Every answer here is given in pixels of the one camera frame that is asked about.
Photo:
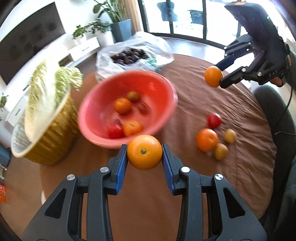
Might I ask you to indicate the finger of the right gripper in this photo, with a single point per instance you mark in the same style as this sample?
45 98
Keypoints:
241 46
251 72

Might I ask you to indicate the red tomato in bowl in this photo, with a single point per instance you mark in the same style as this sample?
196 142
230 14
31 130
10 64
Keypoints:
115 131

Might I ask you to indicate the grey chair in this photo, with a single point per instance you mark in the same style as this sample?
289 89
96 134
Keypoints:
283 132

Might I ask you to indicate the clear plastic bag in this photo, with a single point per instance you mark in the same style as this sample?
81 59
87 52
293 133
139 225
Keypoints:
158 50

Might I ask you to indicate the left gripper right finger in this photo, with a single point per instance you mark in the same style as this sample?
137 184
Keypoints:
229 217

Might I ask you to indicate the large orange on table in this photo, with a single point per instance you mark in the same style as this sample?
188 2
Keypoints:
207 140

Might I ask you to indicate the brown longan fruit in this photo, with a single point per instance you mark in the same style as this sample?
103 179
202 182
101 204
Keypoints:
230 136
221 152

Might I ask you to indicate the small potted plant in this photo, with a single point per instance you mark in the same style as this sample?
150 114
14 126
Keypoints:
79 35

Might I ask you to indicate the dark chestnuts pile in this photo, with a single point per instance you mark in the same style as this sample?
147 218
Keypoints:
129 56

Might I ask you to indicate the brown tablecloth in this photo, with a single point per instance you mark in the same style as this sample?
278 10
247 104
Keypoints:
145 209

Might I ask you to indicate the white tv cabinet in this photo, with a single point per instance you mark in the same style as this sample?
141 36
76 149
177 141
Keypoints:
81 56

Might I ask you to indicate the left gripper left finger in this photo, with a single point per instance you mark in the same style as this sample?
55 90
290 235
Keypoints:
60 217

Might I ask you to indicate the person right hand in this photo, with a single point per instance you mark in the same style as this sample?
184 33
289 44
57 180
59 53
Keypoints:
279 82

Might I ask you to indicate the small yellowish fruit in bowl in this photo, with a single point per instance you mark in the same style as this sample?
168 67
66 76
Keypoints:
133 96

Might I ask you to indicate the dark red grape tomato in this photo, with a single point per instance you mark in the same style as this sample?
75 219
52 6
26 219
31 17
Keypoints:
143 108

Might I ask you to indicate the gold foil tray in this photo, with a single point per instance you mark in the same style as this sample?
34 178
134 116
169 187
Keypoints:
54 143

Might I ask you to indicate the red plastic colander bowl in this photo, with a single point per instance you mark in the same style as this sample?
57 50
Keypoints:
96 111

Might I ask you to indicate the black wall television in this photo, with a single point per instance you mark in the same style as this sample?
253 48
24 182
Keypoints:
28 38

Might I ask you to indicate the white planter pot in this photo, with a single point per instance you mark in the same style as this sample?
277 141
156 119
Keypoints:
104 39

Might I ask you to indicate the napa cabbage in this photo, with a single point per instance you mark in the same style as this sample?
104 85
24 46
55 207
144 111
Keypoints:
48 85

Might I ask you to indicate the blue-grey planter pot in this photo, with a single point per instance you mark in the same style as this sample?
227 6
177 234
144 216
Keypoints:
121 30

